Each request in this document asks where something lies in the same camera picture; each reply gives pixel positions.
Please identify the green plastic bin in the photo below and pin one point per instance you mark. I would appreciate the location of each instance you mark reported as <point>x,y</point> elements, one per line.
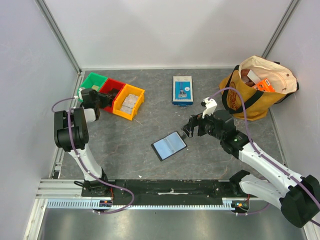
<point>94,79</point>

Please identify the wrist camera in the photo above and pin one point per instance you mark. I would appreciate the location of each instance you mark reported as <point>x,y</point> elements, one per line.
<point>78,96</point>
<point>210,106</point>

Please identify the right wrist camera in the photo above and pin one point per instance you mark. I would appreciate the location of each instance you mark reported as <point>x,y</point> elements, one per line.
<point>210,106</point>

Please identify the yellow canvas tote bag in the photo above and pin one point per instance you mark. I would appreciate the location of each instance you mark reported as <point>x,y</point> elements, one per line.
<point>241,98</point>

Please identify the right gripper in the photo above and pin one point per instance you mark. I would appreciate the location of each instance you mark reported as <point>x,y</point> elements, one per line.
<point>195,126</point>

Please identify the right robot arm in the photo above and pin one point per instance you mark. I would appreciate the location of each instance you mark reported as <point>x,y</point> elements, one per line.
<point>297,197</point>

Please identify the plastic bags in yellow bin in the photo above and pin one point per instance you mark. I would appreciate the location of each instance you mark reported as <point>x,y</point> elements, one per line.
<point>129,103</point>

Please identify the red plastic bin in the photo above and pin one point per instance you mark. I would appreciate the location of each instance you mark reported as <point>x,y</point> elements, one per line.
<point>111,87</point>

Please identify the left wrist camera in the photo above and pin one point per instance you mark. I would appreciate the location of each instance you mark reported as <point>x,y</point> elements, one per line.
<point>78,96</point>

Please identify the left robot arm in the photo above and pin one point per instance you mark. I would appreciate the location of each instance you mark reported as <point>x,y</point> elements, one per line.
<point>71,134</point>

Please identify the blue white box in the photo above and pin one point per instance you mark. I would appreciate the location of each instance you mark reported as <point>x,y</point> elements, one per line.
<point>182,91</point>

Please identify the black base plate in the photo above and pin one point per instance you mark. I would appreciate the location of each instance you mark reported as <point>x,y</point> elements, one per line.
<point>164,192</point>

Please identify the tan blocks in green bin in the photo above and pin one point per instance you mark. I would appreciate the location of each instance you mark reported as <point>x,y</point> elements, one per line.
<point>95,87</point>

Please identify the yellow plastic bin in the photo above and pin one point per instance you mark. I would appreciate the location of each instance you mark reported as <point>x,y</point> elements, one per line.
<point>128,89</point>

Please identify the black parts in red bin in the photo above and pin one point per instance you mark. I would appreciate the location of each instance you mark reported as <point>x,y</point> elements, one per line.
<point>113,93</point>

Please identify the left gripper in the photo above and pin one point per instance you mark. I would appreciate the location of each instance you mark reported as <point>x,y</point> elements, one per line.
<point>97,94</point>

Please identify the black card holder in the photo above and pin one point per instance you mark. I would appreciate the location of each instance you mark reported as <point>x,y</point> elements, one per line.
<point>169,145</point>

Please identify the orange box in bag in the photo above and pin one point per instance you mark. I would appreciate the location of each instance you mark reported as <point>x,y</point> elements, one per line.
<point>264,86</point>

